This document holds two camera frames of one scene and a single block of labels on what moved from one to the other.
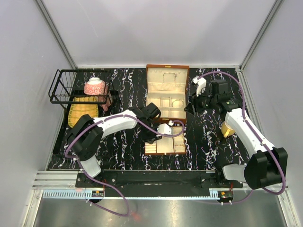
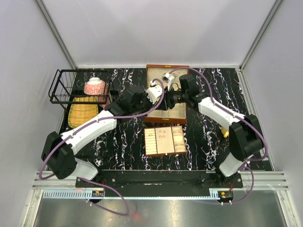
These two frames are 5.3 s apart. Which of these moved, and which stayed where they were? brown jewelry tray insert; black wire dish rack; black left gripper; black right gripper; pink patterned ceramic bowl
Moved: black left gripper; black right gripper
Stayed: pink patterned ceramic bowl; brown jewelry tray insert; black wire dish rack
